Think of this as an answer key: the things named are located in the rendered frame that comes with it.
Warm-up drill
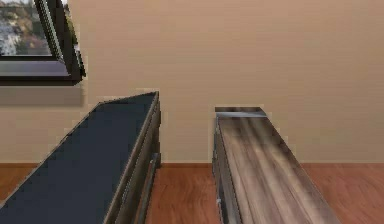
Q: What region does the dark topped wooden cabinet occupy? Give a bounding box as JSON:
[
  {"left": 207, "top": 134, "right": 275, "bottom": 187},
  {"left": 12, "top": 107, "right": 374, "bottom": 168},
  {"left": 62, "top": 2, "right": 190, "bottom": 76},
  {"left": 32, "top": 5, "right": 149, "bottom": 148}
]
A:
[{"left": 0, "top": 91, "right": 162, "bottom": 224}]

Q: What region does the brown wooden cabinet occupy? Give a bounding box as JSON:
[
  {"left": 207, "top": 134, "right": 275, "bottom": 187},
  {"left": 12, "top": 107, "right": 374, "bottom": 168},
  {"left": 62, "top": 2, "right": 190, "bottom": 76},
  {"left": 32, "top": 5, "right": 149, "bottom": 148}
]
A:
[{"left": 212, "top": 106, "right": 343, "bottom": 224}]

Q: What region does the black framed window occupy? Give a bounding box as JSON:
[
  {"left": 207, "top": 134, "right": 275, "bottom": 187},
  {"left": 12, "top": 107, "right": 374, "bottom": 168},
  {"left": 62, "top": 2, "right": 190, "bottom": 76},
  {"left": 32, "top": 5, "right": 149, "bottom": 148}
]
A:
[{"left": 0, "top": 0, "right": 87, "bottom": 87}]

